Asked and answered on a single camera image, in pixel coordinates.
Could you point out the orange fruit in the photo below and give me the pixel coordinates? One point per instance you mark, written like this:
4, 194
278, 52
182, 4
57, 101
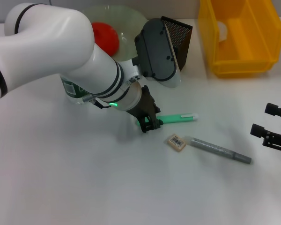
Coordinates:
107, 39

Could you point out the black mesh pen holder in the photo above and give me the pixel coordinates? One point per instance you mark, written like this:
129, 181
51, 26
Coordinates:
182, 42

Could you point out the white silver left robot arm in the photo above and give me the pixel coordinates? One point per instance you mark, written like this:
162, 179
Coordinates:
49, 51

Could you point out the white paper ball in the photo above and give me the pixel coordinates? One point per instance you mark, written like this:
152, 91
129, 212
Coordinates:
222, 30

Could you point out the clear glass fruit bowl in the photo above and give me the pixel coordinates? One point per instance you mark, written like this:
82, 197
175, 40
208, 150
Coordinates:
131, 39

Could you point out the clear water bottle green label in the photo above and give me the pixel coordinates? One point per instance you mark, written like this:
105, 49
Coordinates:
70, 89

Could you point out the grey marker pen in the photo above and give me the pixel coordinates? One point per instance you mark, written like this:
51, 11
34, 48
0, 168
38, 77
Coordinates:
220, 150

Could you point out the green pen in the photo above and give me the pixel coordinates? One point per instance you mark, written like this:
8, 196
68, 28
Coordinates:
178, 117

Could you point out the yellow plastic bin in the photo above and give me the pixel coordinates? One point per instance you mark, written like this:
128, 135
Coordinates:
246, 54

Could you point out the beige eraser with barcode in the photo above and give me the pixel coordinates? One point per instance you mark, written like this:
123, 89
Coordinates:
176, 143

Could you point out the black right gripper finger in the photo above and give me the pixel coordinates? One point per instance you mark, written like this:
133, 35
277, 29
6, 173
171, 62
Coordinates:
257, 130
271, 109

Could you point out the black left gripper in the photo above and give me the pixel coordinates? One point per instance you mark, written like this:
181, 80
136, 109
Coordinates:
142, 107

